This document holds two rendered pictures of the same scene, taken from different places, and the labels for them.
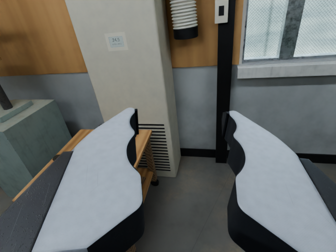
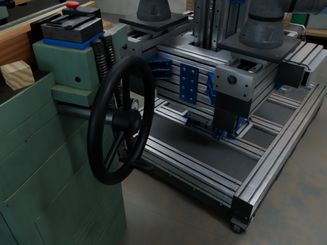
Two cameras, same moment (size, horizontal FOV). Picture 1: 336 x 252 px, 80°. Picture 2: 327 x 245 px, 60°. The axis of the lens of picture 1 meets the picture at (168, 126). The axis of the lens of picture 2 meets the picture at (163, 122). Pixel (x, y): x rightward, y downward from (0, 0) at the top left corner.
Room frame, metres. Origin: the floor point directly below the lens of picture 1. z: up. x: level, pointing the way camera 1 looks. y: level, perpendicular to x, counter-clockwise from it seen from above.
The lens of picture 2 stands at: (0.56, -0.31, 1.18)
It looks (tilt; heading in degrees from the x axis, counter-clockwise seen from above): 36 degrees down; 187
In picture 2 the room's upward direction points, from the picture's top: straight up
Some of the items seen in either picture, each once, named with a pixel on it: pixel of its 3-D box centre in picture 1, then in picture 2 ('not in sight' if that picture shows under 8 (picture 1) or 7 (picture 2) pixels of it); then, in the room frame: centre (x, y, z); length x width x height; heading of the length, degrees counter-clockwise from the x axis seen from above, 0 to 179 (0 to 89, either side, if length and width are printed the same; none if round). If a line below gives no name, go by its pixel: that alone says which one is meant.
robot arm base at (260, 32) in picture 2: not in sight; (263, 27); (-0.47, -0.09, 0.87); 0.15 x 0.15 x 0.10
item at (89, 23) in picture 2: not in sight; (77, 24); (-0.05, -0.58, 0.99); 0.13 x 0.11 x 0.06; 167
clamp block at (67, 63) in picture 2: not in sight; (80, 56); (-0.04, -0.58, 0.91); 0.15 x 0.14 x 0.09; 167
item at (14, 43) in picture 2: not in sight; (41, 41); (-0.06, -0.69, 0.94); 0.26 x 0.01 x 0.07; 167
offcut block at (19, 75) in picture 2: not in sight; (18, 75); (0.08, -0.67, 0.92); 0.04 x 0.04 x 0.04; 51
